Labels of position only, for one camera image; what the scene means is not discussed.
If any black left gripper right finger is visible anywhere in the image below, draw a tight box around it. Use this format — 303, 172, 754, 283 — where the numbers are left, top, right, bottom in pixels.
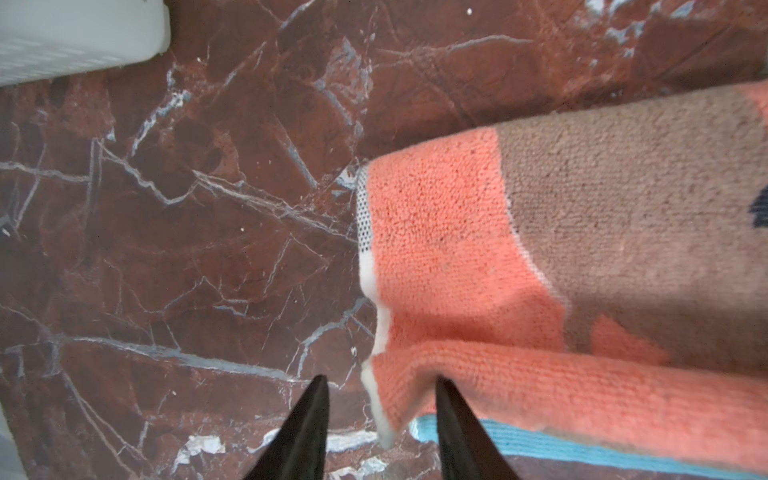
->
435, 376, 520, 480

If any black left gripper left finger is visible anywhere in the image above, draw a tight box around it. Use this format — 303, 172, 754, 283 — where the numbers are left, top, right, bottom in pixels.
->
244, 375, 329, 480

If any brown pink striped towel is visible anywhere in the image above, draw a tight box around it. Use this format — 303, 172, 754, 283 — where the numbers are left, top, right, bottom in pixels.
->
356, 82, 767, 478

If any white plastic basket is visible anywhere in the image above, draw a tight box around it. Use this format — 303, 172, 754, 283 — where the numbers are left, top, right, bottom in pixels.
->
1, 0, 171, 86

